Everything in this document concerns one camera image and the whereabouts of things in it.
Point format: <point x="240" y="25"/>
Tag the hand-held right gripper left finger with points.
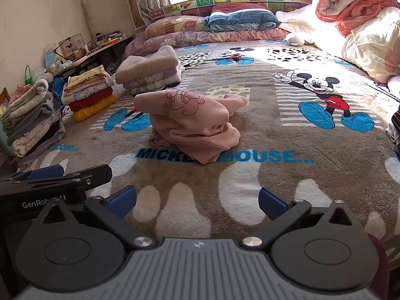
<point x="122" y="201"/>

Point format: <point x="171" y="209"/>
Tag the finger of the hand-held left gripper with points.
<point x="93" y="175"/>
<point x="47" y="172"/>

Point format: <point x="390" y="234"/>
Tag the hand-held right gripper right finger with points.
<point x="272" y="203"/>

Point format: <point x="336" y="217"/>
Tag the pink sweatshirt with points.
<point x="187" y="131"/>

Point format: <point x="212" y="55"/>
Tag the stack of grey folded clothes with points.
<point x="31" y="122"/>

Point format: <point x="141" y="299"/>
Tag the folded beige and purple clothes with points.
<point x="147" y="62"/>

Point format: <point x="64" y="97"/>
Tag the yellow folded knit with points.
<point x="93" y="111"/>

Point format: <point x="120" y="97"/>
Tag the cartoon mouse printed blanket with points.
<point x="265" y="131"/>

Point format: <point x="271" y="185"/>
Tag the red folded knit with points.
<point x="92" y="100"/>

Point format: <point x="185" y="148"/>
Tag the grey floral folded garment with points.
<point x="89" y="92"/>

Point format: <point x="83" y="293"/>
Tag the green mesh bag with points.
<point x="28" y="78"/>

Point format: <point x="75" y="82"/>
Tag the white floral folded garment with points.
<point x="156" y="86"/>

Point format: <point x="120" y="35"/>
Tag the person's dark maroon clothing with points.
<point x="379" y="265"/>

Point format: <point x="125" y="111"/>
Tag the cluttered dark desk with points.
<point x="103" y="48"/>

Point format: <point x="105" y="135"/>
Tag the purple folded garment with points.
<point x="170" y="72"/>

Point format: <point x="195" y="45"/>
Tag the black and white garment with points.
<point x="394" y="128"/>

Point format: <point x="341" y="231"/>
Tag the purple floral pillow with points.
<point x="168" y="42"/>

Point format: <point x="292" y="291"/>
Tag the white plush toy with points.
<point x="295" y="39"/>

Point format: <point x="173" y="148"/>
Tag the pink quilt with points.
<point x="250" y="35"/>

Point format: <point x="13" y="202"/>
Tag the orange cartoon pillow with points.
<point x="175" y="25"/>

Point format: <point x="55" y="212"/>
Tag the cream folded quilt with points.
<point x="372" y="47"/>

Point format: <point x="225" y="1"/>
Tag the blue striped folded quilt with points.
<point x="240" y="17"/>

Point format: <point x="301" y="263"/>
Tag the coral folded quilt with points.
<point x="353" y="3"/>

